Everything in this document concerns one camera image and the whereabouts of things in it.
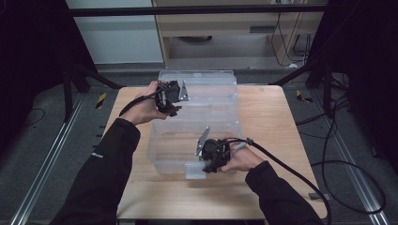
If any person's left hand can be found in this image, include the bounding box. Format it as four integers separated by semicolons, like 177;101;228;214
120;82;168;126

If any yellow black tape strip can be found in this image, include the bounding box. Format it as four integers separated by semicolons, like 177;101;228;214
295;89;314;104
95;92;107;110

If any black looped floor cable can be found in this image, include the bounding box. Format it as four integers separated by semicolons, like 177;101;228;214
295;90;388;215

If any aluminium floor rail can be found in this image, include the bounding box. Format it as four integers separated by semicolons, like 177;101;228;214
309;88;390;225
8;93;85;225

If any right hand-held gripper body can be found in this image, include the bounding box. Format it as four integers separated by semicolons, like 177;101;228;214
195;126;231;167

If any thin black floor cable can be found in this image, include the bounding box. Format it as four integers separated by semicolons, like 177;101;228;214
17;107;46;129

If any white cabinet panel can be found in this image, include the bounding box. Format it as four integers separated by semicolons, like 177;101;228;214
66;0;164;65

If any clear plastic storage box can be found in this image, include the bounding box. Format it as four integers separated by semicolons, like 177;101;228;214
146;69;244;181

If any light wooden desk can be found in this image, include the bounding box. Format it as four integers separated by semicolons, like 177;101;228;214
152;0;327;68

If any grey tape piece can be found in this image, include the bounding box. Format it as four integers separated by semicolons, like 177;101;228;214
308;191;331;202

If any person's right hand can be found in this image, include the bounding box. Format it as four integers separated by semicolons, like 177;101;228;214
220;144;266;173

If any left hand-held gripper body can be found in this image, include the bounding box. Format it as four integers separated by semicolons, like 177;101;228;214
154;80;191;111

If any black metal stand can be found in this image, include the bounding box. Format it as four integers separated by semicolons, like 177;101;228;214
268;52;345;120
60;62;125;123

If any black horizontal bar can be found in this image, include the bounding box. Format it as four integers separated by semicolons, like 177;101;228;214
67;4;328;17

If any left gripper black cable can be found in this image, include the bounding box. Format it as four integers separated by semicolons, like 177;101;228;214
118;88;165;117

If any black hanging cable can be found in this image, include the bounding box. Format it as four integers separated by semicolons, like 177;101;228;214
270;12;306;68

